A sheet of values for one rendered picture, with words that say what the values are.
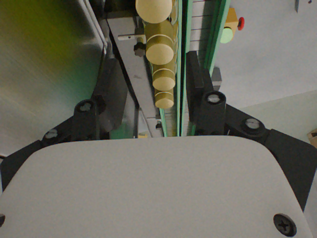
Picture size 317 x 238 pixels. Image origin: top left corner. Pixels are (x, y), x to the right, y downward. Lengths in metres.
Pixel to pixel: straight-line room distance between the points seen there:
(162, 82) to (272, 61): 0.76
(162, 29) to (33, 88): 0.15
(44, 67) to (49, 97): 0.03
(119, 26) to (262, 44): 0.56
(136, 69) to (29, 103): 0.50
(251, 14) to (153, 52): 0.57
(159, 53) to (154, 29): 0.03
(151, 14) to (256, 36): 0.67
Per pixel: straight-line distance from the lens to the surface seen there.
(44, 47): 0.25
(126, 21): 0.55
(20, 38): 0.23
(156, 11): 0.19
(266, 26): 0.82
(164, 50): 0.22
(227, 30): 0.65
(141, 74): 0.69
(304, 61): 1.05
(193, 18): 0.55
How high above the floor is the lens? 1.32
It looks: 26 degrees down
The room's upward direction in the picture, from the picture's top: 180 degrees clockwise
